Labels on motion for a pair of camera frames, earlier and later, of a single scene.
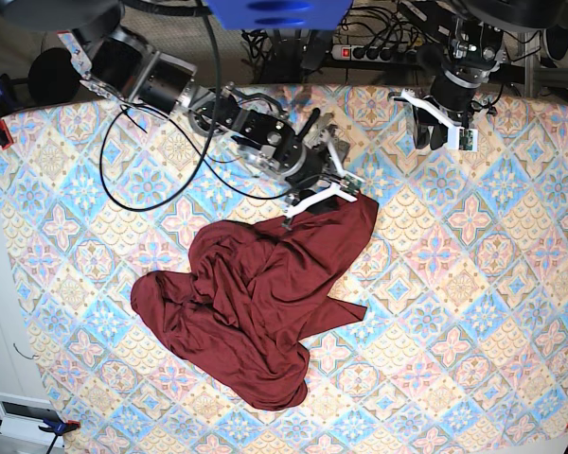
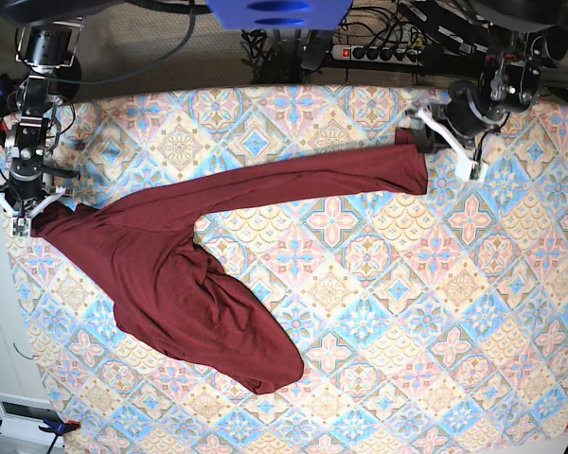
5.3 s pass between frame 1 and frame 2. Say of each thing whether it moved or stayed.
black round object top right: stayed
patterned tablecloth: stayed
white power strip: stayed
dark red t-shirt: moved
